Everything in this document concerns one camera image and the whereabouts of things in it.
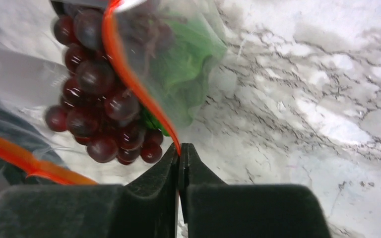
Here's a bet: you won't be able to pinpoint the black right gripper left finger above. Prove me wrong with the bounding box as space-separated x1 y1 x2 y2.
0 146 178 238

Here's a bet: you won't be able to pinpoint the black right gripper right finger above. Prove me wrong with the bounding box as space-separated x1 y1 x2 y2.
178 143 330 238

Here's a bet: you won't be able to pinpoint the dark toy grapes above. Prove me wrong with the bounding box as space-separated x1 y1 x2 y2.
44 0 165 165

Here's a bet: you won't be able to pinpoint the clear zip bag orange zipper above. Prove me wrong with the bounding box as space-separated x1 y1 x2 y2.
0 0 227 185

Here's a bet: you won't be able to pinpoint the green toy lettuce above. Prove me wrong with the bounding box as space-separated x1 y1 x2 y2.
139 11 227 134

